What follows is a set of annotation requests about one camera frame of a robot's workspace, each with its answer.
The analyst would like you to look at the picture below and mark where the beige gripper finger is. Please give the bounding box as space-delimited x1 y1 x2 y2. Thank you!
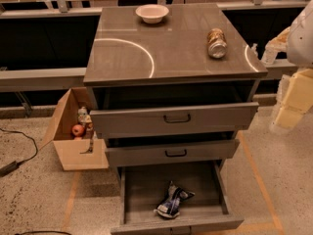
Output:
270 69 313 134
261 27 291 65

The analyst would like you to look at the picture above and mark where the black power cable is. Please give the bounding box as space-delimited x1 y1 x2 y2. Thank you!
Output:
0 127 39 177

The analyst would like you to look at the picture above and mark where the cardboard box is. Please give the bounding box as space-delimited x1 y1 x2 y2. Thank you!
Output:
40 87 109 170

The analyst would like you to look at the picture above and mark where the grey middle drawer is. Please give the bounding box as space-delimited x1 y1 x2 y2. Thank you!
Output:
106 139 240 167

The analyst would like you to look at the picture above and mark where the red apple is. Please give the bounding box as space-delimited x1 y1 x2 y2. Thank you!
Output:
71 124 85 137

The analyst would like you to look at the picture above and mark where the blue chip bag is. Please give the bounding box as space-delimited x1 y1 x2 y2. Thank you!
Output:
154 182 195 219

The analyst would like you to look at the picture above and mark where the grey drawer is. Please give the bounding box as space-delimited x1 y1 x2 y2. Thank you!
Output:
106 139 240 167
91 102 258 139
111 162 244 235

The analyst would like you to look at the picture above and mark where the grey bottom drawer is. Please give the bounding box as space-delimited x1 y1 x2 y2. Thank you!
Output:
111 162 244 235

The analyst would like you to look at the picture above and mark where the grey metal rail shelf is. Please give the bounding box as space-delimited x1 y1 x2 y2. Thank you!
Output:
0 68 86 92

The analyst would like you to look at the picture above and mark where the lying glass jar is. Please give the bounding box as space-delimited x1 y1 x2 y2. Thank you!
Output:
206 28 228 59

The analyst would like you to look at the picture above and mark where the grey drawer cabinet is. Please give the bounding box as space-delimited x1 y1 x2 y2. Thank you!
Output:
83 2 269 181

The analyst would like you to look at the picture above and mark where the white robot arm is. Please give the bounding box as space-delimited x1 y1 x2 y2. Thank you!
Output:
261 5 313 134

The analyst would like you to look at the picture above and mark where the grey top drawer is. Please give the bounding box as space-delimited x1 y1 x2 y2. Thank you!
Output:
91 102 258 139

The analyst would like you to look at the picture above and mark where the white bowl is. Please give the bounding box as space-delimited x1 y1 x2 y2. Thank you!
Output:
135 4 169 24

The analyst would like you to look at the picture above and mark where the small clear pump bottle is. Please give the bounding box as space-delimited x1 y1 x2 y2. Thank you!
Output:
251 43 258 57

